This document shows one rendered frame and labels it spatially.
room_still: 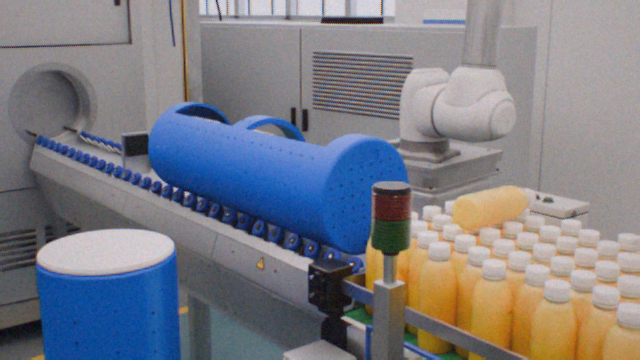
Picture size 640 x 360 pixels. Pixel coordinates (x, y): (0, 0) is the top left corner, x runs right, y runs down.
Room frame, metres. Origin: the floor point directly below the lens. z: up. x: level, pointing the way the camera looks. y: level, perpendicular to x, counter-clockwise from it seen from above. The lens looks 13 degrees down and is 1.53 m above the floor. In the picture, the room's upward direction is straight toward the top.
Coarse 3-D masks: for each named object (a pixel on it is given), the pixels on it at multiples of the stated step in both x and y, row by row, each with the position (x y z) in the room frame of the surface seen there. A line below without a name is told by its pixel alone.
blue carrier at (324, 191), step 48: (192, 144) 2.09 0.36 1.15; (240, 144) 1.92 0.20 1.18; (288, 144) 1.79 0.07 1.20; (336, 144) 1.69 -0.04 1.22; (384, 144) 1.73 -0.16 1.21; (192, 192) 2.17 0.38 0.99; (240, 192) 1.88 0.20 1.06; (288, 192) 1.71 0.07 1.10; (336, 192) 1.64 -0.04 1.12; (336, 240) 1.64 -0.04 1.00
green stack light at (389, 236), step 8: (376, 224) 1.10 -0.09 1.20; (384, 224) 1.09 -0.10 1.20; (392, 224) 1.09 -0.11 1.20; (400, 224) 1.09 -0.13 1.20; (408, 224) 1.10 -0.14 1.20; (376, 232) 1.10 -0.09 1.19; (384, 232) 1.09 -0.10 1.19; (392, 232) 1.09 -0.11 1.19; (400, 232) 1.09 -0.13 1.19; (408, 232) 1.10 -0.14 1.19; (376, 240) 1.10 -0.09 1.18; (384, 240) 1.09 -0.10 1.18; (392, 240) 1.09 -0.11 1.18; (400, 240) 1.09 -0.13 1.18; (408, 240) 1.10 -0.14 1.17; (376, 248) 1.10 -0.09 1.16; (384, 248) 1.09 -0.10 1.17; (392, 248) 1.09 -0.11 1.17; (400, 248) 1.09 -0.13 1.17; (408, 248) 1.10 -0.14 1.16
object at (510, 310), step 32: (608, 256) 1.30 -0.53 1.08; (480, 288) 1.19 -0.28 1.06; (512, 288) 1.22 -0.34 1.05; (576, 288) 1.14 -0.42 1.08; (480, 320) 1.18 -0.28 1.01; (512, 320) 1.22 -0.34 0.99; (544, 320) 1.09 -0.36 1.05; (576, 320) 1.09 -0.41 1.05; (608, 320) 1.05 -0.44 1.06; (544, 352) 1.08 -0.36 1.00; (576, 352) 1.12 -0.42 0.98; (608, 352) 1.00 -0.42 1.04
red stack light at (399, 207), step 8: (376, 200) 1.10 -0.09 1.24; (384, 200) 1.09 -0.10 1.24; (392, 200) 1.09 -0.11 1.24; (400, 200) 1.09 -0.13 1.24; (408, 200) 1.10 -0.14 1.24; (376, 208) 1.10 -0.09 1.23; (384, 208) 1.09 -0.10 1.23; (392, 208) 1.09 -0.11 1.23; (400, 208) 1.09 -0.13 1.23; (408, 208) 1.10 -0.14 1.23; (376, 216) 1.10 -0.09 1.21; (384, 216) 1.09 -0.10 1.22; (392, 216) 1.09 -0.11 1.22; (400, 216) 1.09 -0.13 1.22; (408, 216) 1.10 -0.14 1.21
